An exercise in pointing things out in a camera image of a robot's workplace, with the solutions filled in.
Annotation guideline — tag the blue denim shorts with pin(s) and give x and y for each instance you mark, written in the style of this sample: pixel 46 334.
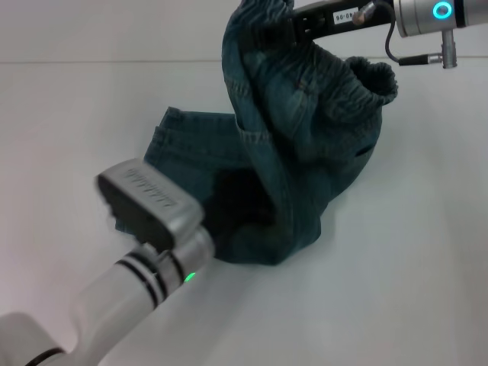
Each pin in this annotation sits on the blue denim shorts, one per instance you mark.
pixel 297 152

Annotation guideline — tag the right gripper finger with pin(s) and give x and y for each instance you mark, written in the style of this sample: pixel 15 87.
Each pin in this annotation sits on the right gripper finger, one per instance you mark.
pixel 278 36

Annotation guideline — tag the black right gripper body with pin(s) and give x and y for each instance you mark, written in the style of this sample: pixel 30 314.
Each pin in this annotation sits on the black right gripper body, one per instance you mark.
pixel 343 17

